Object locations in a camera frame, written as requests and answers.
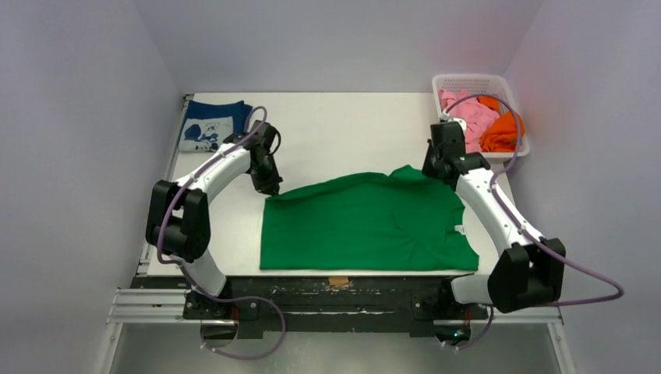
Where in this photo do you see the green t shirt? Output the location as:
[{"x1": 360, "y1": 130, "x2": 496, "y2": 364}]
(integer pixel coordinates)
[{"x1": 260, "y1": 165, "x2": 479, "y2": 272}]

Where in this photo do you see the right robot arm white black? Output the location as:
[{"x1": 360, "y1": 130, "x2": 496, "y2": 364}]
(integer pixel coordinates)
[{"x1": 422, "y1": 122, "x2": 566, "y2": 317}]

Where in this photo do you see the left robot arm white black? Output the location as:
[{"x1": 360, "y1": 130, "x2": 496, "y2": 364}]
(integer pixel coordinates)
[{"x1": 146, "y1": 121, "x2": 283, "y2": 319}]

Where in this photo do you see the pink t shirt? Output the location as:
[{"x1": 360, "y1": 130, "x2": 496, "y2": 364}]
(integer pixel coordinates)
[{"x1": 438, "y1": 90, "x2": 500, "y2": 153}]

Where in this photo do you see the folded blue printed t shirt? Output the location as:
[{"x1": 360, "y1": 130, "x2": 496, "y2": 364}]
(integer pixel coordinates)
[{"x1": 178, "y1": 101, "x2": 253, "y2": 153}]

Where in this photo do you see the orange t shirt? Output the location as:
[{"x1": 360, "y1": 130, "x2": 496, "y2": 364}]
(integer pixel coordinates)
[{"x1": 477, "y1": 96, "x2": 525, "y2": 153}]

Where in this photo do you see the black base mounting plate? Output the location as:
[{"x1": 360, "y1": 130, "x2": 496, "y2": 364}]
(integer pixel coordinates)
[{"x1": 131, "y1": 277, "x2": 489, "y2": 341}]

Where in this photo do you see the brown tape piece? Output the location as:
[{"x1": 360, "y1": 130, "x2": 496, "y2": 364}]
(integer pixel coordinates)
[{"x1": 328, "y1": 277, "x2": 351, "y2": 288}]

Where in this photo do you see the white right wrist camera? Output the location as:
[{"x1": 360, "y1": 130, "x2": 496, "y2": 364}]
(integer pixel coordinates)
[{"x1": 440, "y1": 116, "x2": 467, "y2": 132}]

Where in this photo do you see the aluminium rail frame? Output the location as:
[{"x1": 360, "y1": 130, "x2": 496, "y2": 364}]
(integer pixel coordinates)
[{"x1": 94, "y1": 261, "x2": 576, "y2": 373}]

